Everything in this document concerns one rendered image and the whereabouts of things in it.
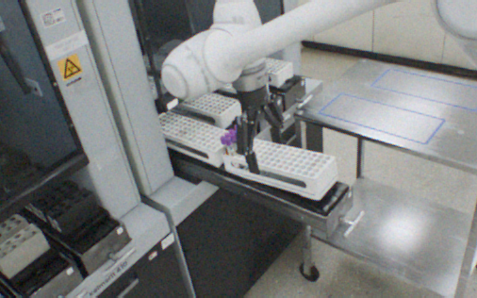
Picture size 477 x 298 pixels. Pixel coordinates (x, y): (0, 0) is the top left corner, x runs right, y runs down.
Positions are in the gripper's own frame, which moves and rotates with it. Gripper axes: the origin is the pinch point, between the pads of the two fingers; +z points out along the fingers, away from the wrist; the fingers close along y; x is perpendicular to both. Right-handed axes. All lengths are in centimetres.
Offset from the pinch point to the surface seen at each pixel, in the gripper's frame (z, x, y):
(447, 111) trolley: 8, -30, 49
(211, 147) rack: -1.2, 15.9, -3.7
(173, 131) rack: -2.9, 31.6, -3.0
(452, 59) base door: 72, 24, 229
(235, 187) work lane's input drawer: 7.6, 7.1, -7.0
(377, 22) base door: 47, 77, 229
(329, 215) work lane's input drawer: 8.6, -21.1, -5.5
